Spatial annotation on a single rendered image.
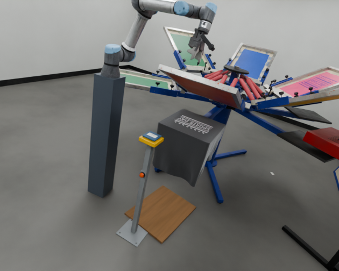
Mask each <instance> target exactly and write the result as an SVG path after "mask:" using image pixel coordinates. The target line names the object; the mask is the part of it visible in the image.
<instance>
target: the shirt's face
mask: <svg viewBox="0 0 339 271"><path fill-rule="evenodd" d="M182 115H184V116H186V117H189V118H192V119H195V120H197V121H200V122H202V123H205V124H207V125H210V126H213V128H212V129H211V130H210V131H209V132H208V133H207V134H203V133H200V132H198V131H195V130H192V129H190V128H188V127H185V126H183V125H180V124H178V123H175V122H173V121H174V120H176V119H177V118H179V117H180V116H182ZM159 123H162V124H164V125H166V126H169V127H171V128H174V129H176V130H178V131H181V132H183V133H186V134H189V135H190V136H193V137H196V138H198V139H200V140H203V141H205V142H211V140H212V139H213V138H214V137H215V136H216V135H217V134H218V133H219V131H220V130H221V129H222V128H223V127H224V126H225V124H222V123H220V122H217V121H215V120H212V119H209V118H207V117H204V116H201V115H198V114H196V113H193V112H191V111H188V110H185V109H181V110H180V111H178V112H176V113H174V114H172V115H171V116H169V117H167V118H165V119H164V120H162V121H160V122H159Z"/></svg>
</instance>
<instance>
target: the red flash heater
mask: <svg viewBox="0 0 339 271"><path fill-rule="evenodd" d="M303 141H305V142H306V143H308V144H310V145H312V146H314V147H316V148H318V149H320V150H321V151H323V152H325V153H327V154H329V155H331V156H333V157H334V158H336V159H338V160H339V130H337V129H335V128H333V127H328V128H323V129H318V130H311V131H307V132H306V134H305V136H304V138H303Z"/></svg>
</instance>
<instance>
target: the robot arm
mask: <svg viewBox="0 0 339 271"><path fill-rule="evenodd" d="M131 4H132V6H133V8H134V9H135V10H137V16H136V18H135V21H134V22H133V24H132V27H131V29H130V32H129V34H128V36H127V38H126V41H125V42H122V44H121V46H120V45H116V44H107V45H106V46H105V50H104V65H103V67H102V70H101V75H102V76H105V77H109V78H119V77H120V71H119V62H131V61H133V60H134V59H135V57H136V49H135V46H136V44H137V42H138V40H139V37H140V35H141V33H142V31H143V29H144V27H145V25H146V23H147V21H148V20H149V19H151V18H152V16H153V15H155V14H157V13H158V12H164V13H170V14H174V15H179V16H184V17H187V18H190V19H199V20H200V23H199V26H198V28H195V29H194V31H195V32H194V35H193V36H192V37H191V38H190V41H189V44H188V45H189V47H190V48H192V49H188V50H187V52H188V53H190V54H191V55H192V56H191V60H192V59H194V58H195V59H197V60H198V62H197V66H198V65H199V63H200V61H201V59H202V56H203V51H204V46H205V43H206V45H207V46H208V49H209V50H211V51H214V50H215V47H214V45H213V44H211V42H210V41H209V40H208V39H207V37H206V36H205V35H208V33H209V31H210V28H211V25H212V23H213V20H214V17H215V15H216V11H217V5H216V4H214V3H212V2H207V3H206V5H205V6H198V5H194V4H190V3H187V2H185V1H176V0H131Z"/></svg>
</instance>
